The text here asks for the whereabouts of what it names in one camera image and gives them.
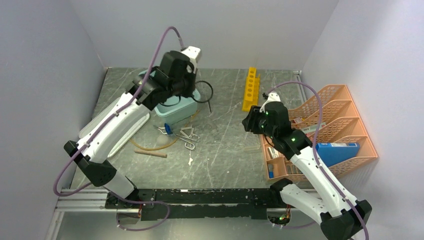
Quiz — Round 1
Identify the black wire ring stand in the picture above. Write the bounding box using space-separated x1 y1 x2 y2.
157 80 214 114

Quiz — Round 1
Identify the yellow test tube rack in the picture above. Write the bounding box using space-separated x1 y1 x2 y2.
241 67 260 112

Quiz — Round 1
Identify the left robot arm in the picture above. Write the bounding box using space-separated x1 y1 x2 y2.
64 46 202 208

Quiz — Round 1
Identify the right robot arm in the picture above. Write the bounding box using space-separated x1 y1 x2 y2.
242 101 372 240

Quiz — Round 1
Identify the clear acrylic tube rack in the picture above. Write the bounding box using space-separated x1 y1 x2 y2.
242 142 262 154

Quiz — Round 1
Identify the mint green plastic bin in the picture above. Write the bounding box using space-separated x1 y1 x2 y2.
133 69 201 125

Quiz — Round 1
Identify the white stapler in organizer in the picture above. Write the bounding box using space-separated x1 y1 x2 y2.
267 147 279 159

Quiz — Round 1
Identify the amber rubber tubing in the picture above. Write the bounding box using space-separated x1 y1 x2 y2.
129 110 200 153

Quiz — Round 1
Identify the clear glass jar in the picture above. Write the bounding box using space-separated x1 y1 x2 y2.
206 120 221 136

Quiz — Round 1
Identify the graduated cylinder blue base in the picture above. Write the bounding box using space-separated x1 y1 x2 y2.
164 123 173 135

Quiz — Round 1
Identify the white plastic bin lid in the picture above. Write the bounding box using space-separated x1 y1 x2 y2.
77 94 150 163

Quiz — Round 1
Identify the orange mesh file organizer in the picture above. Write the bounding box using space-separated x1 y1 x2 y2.
260 84 378 183

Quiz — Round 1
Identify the wooden dowel rod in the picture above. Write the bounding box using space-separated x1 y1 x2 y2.
134 149 168 159

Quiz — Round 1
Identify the blue binder folder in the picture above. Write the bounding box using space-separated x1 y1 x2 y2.
315 143 360 167

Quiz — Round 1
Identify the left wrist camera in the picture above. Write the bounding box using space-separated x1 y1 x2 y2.
181 46 202 65

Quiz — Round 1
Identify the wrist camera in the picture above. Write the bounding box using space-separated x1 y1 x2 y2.
181 46 202 65
262 91 281 105

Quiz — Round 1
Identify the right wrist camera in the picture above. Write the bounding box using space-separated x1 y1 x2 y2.
262 91 281 105

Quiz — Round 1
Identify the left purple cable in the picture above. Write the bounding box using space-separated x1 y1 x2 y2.
52 25 185 205

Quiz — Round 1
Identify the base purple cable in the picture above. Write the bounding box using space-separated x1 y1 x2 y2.
115 200 171 232

